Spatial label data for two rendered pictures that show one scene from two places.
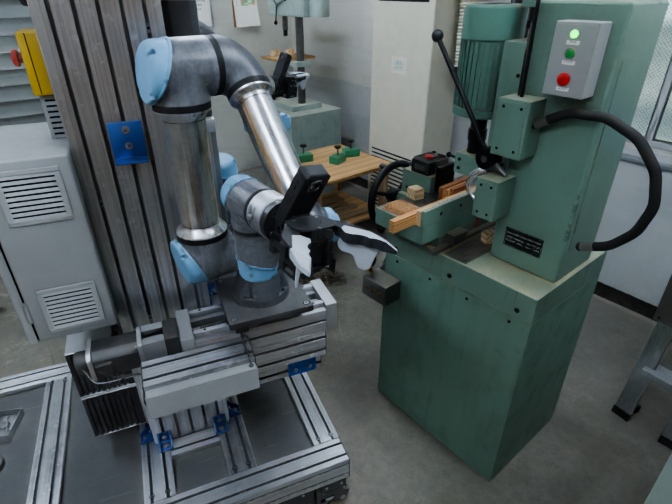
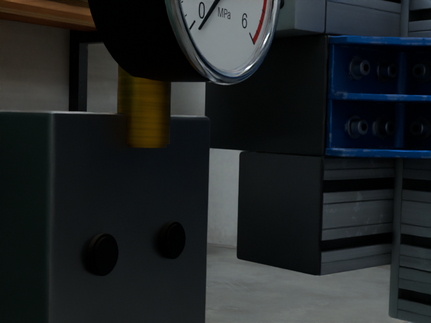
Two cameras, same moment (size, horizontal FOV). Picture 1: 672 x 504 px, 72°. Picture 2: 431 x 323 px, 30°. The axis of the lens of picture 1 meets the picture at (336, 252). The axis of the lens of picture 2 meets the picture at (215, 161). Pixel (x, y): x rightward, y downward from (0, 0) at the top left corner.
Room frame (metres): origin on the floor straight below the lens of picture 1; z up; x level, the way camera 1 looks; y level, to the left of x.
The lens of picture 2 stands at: (1.72, -0.19, 0.62)
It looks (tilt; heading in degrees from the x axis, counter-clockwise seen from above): 3 degrees down; 161
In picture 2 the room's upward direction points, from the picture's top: 2 degrees clockwise
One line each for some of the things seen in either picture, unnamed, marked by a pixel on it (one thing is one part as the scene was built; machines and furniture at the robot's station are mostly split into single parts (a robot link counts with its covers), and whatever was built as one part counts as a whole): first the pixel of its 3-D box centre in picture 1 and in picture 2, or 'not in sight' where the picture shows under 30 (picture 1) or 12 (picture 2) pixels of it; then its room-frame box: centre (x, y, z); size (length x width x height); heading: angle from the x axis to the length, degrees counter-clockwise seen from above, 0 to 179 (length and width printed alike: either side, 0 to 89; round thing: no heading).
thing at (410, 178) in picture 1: (427, 180); not in sight; (1.65, -0.35, 0.92); 0.15 x 0.13 x 0.09; 130
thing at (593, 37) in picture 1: (575, 59); not in sight; (1.16, -0.56, 1.40); 0.10 x 0.06 x 0.16; 40
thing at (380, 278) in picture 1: (380, 286); (6, 227); (1.43, -0.17, 0.58); 0.12 x 0.08 x 0.08; 40
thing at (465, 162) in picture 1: (477, 167); not in sight; (1.48, -0.47, 1.03); 0.14 x 0.07 x 0.09; 40
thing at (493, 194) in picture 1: (493, 195); not in sight; (1.25, -0.46, 1.02); 0.09 x 0.07 x 0.12; 130
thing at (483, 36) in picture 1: (488, 61); not in sight; (1.49, -0.46, 1.35); 0.18 x 0.18 x 0.31
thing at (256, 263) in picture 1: (263, 247); not in sight; (0.77, 0.14, 1.12); 0.11 x 0.08 x 0.11; 127
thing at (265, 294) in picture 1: (260, 276); not in sight; (1.05, 0.20, 0.87); 0.15 x 0.15 x 0.10
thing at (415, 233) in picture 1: (444, 197); not in sight; (1.59, -0.40, 0.87); 0.61 x 0.30 x 0.06; 130
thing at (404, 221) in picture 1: (452, 201); not in sight; (1.44, -0.39, 0.92); 0.59 x 0.02 x 0.04; 130
